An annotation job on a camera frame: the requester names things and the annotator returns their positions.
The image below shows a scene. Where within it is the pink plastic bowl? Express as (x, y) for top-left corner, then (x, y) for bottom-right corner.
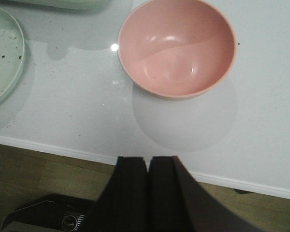
(117, 0), (237, 99)

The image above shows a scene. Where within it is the mint green round plate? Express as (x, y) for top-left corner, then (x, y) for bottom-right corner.
(0, 7), (25, 103)

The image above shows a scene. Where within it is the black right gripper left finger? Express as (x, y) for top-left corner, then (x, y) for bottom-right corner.
(86, 157), (147, 232)

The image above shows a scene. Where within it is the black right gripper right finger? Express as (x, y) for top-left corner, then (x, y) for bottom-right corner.
(149, 156), (260, 232)

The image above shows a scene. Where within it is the black camera device on floor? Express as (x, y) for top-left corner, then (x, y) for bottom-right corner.
(0, 194), (96, 232)

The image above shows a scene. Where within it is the mint green breakfast maker base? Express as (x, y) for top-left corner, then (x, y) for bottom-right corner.
(4, 0), (114, 11)

